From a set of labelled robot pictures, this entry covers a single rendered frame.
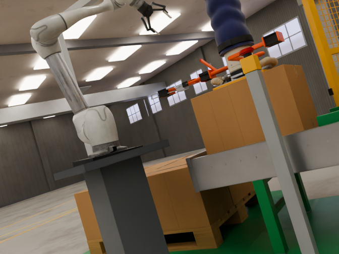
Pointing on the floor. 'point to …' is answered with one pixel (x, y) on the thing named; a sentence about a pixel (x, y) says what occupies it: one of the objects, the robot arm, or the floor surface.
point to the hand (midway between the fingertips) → (164, 25)
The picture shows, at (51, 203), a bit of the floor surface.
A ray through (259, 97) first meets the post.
